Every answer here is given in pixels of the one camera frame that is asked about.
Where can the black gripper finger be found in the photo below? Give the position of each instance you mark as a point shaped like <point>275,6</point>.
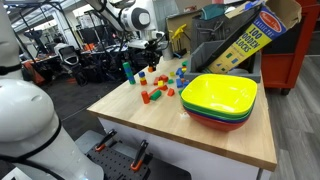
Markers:
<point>149,62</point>
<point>155,63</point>

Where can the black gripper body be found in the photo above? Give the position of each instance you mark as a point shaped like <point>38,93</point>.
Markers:
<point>153,50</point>

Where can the small orange cube block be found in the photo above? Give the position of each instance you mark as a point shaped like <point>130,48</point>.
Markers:
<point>150,69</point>

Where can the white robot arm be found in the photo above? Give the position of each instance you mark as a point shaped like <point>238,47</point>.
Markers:
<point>32,136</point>

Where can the red blue yellow block stack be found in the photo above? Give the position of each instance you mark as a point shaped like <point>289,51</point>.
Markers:
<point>142,77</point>

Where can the green and blue block tower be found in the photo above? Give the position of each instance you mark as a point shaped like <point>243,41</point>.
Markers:
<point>129,73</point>

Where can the green cylinder block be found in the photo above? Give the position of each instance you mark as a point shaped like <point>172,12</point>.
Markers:
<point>156,95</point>

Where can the long red rectangular block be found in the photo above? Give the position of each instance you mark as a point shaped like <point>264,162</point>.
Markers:
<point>152,92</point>

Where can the red step-shaped block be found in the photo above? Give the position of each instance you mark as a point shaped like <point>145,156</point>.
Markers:
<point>171,92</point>

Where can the red cylinder block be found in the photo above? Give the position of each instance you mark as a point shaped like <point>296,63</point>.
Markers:
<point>145,97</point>

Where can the red plastic bowl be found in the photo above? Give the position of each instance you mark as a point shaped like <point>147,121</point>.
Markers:
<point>216,124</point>

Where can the yellow plastic bowl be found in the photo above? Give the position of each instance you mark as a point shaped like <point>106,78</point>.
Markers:
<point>221,93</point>

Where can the orange black clamp left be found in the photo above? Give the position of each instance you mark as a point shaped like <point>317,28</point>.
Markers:
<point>100,146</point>

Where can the orange black clamp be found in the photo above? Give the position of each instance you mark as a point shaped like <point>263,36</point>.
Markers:
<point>138,160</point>
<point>100,146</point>

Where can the green plastic bowl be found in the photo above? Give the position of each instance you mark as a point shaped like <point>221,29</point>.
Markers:
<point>217,114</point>

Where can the orange black clamp right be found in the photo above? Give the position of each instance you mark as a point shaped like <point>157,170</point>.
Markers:
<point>138,160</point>

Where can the blue plastic bowl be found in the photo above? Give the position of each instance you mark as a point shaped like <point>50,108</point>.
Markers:
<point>216,118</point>

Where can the wooden blocks cardboard box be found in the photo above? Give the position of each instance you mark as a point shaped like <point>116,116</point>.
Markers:
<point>272,19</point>

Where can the red tool cabinet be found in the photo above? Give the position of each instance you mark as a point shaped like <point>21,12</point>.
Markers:
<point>282,59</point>

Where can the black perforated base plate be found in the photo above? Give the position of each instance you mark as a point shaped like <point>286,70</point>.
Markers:
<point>116,160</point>

